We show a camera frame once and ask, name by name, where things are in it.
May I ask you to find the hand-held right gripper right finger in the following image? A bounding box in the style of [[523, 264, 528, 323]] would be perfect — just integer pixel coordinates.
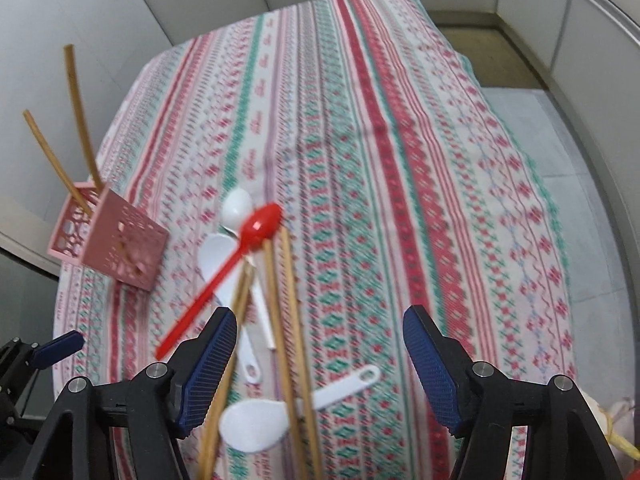
[[402, 305, 623, 480]]

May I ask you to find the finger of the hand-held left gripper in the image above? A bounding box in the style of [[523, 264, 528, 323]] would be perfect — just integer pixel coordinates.
[[31, 330, 86, 369]]

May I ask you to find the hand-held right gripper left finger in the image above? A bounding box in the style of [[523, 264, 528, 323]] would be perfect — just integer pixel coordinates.
[[22, 306, 238, 480]]

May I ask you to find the white plastic rice spoon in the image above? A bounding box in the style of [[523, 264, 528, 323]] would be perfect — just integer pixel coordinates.
[[221, 187, 277, 351], [197, 234, 262, 385], [218, 365, 382, 453]]

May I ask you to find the wooden chopstick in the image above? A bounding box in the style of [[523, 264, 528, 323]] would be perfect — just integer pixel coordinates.
[[22, 109, 94, 217], [200, 264, 251, 480], [63, 45, 104, 192], [280, 227, 323, 480], [209, 262, 257, 480], [263, 240, 307, 480]]

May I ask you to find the pink perforated utensil holder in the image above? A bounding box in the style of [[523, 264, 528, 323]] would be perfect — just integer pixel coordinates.
[[47, 182, 168, 291]]

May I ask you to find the red plastic spoon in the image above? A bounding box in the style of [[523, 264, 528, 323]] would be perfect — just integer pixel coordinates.
[[156, 203, 282, 360]]

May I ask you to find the patterned striped tablecloth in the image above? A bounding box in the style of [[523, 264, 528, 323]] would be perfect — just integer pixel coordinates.
[[52, 0, 578, 480]]

